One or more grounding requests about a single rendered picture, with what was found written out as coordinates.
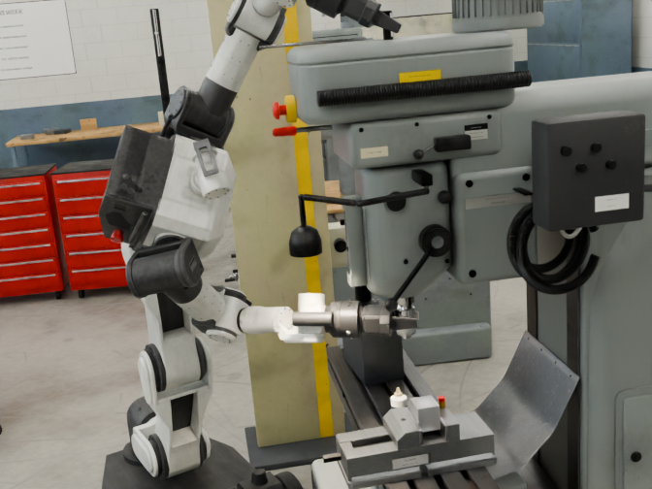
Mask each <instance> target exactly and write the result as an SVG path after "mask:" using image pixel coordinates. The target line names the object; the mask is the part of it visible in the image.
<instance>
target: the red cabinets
mask: <svg viewBox="0 0 652 489"><path fill-rule="evenodd" d="M113 163H114V159H103V160H92V161H81V162H69V163H67V164H66V165H64V166H62V167H61V168H59V169H56V165H57V164H56V163H53V164H44V165H34V166H23V167H13V168H4V169H0V298H4V297H12V296H20V295H29V294H37V293H46V292H54V291H55V298H56V299H61V291H62V290H64V289H65V287H66V285H67V284H70V286H71V290H72V291H74V290H78V293H79V297H80V298H84V295H85V293H84V290H85V289H96V288H108V287H119V286H128V284H127V281H126V264H125V261H124V258H123V255H122V251H121V244H117V243H114V242H112V241H111V239H109V238H105V237H104V232H103V228H102V224H101V220H100V216H99V213H98V211H99V209H100V206H101V203H102V199H103V196H104V193H105V189H106V186H107V182H108V179H109V176H110V172H111V169H112V165H113Z"/></svg>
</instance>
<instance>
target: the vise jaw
mask: <svg viewBox="0 0 652 489"><path fill-rule="evenodd" d="M383 426H384V427H385V429H386V431H387V433H388V434H389V436H390V438H391V439H392V441H393V442H394V444H395V445H396V447H397V449H398V450H400V449H406V448H412V447H417V446H420V444H423V435H422V430H421V428H420V427H419V425H418V424H417V422H416V421H415V419H414V418H413V416H412V415H411V413H410V412H409V410H408V408H407V407H398V408H392V409H390V410H389V411H388V412H387V413H386V414H385V415H384V416H383Z"/></svg>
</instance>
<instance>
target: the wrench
mask: <svg viewBox="0 0 652 489"><path fill-rule="evenodd" d="M365 40H366V37H358V38H346V39H337V40H324V41H313V42H302V43H291V44H279V45H269V46H260V47H259V48H260V49H274V48H286V47H297V46H308V45H320V44H331V43H341V42H354V41H365Z"/></svg>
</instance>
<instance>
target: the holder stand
mask: <svg viewBox="0 0 652 489"><path fill-rule="evenodd" d="M361 304H362V307H364V306H367V305H384V302H383V301H382V300H381V299H380V298H378V297H377V296H374V295H372V299H371V300H370V301H369V302H365V303H361ZM342 345H343V357H344V359H345V361H346V362H347V363H348V365H349V366H350V367H351V369H352V370H353V371H354V372H355V373H356V374H357V376H358V377H359V378H360V380H361V381H362V382H363V384H364V385H365V386H368V385H373V384H379V383H383V382H388V381H394V380H399V379H404V378H405V374H404V357H403V342H402V336H400V335H398V334H397V330H393V332H392V335H391V337H382V336H381V335H365V333H364V331H363V332H362V336H361V338H353V339H352V340H351V339H350V338H342Z"/></svg>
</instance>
